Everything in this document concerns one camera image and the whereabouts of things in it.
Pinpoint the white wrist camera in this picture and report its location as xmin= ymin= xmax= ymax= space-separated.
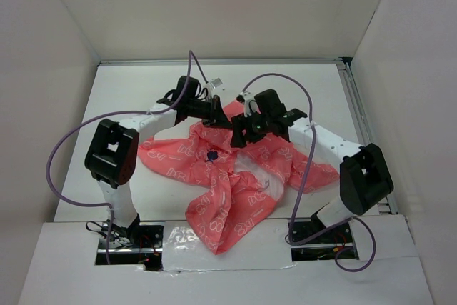
xmin=236 ymin=92 xmax=256 ymax=116
xmin=209 ymin=78 xmax=223 ymax=89

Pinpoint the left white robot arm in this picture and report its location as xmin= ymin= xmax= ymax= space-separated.
xmin=84 ymin=76 xmax=231 ymax=247

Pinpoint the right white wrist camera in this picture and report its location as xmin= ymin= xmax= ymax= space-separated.
xmin=236 ymin=92 xmax=256 ymax=116

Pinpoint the pink patterned jacket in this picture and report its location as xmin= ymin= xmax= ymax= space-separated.
xmin=138 ymin=122 xmax=339 ymax=255

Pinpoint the clear shiny tape patch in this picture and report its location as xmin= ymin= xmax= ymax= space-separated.
xmin=162 ymin=221 xmax=296 ymax=272

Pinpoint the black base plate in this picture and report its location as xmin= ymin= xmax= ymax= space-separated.
xmin=85 ymin=221 xmax=164 ymax=271
xmin=290 ymin=219 xmax=358 ymax=262

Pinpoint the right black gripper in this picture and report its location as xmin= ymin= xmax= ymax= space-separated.
xmin=230 ymin=107 xmax=272 ymax=148

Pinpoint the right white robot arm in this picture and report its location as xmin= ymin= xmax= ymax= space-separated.
xmin=231 ymin=89 xmax=393 ymax=242

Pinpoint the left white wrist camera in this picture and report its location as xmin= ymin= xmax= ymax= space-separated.
xmin=209 ymin=78 xmax=223 ymax=89

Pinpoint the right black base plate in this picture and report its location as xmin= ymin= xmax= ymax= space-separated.
xmin=290 ymin=219 xmax=358 ymax=262

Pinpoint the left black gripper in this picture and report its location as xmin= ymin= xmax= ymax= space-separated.
xmin=186 ymin=94 xmax=232 ymax=129

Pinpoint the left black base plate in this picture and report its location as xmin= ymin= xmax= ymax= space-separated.
xmin=85 ymin=221 xmax=164 ymax=271

